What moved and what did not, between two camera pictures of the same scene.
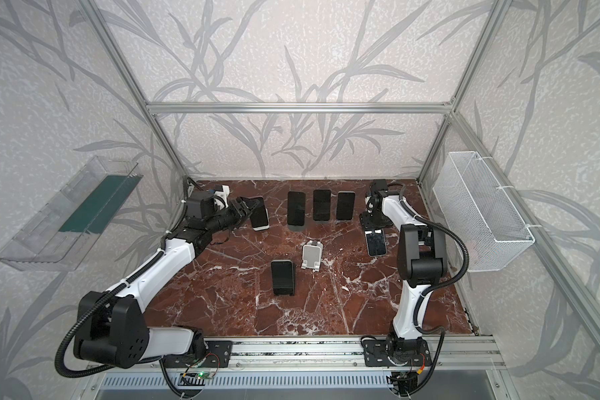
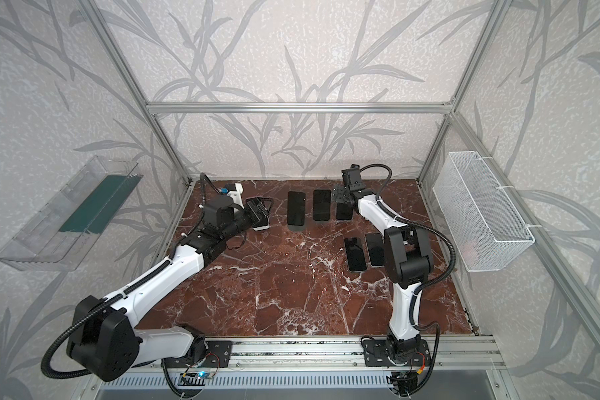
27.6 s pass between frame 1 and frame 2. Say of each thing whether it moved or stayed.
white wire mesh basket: stayed
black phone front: moved
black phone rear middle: stayed
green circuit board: stayed
